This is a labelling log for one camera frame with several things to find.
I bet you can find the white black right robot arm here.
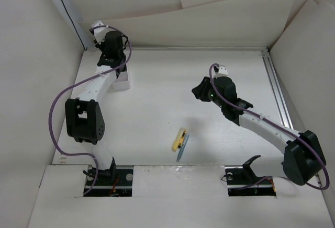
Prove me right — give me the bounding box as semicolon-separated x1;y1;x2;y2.
192;76;330;189

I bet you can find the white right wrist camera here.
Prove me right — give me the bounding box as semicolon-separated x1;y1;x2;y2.
214;65;229;78

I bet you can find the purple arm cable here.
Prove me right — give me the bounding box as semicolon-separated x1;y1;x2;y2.
208;62;329;191
48;24;132;196

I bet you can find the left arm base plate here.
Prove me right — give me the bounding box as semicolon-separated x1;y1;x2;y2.
84;166;134;197

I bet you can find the white divided organizer container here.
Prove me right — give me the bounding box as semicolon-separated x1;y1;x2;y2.
112;65;130;90

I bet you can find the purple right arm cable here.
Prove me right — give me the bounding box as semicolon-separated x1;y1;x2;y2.
208;62;329;191

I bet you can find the yellow highlighter marker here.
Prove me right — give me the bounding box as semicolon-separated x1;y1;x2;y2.
171;128;187;152

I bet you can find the yellow black pen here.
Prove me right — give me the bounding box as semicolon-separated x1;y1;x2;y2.
177;132;186;149

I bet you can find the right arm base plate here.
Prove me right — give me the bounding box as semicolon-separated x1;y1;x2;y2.
221;166;276;197

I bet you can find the blue grey pen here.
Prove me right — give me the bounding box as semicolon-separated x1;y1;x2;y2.
176;134;189;162

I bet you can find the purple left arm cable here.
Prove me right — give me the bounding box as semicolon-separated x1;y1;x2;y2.
48;24;132;196

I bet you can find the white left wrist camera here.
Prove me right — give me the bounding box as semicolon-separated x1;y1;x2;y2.
89;20;109;44

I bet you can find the aluminium rail right side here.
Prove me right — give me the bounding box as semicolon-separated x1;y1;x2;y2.
261;48;294;129

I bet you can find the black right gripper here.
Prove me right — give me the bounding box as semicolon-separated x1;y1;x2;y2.
192;76;226;108

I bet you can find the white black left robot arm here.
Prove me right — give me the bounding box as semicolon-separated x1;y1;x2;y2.
65;28;126;145

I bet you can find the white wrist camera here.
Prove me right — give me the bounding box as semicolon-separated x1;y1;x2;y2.
89;20;109;44
214;65;229;78

